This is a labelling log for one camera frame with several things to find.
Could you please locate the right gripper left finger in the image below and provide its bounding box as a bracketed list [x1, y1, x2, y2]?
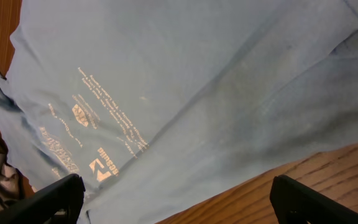
[0, 174, 85, 224]

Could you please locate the light blue printed t-shirt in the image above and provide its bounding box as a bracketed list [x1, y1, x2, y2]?
[0, 0, 358, 223]

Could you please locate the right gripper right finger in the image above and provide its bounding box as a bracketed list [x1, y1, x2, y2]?
[270, 175, 358, 224]

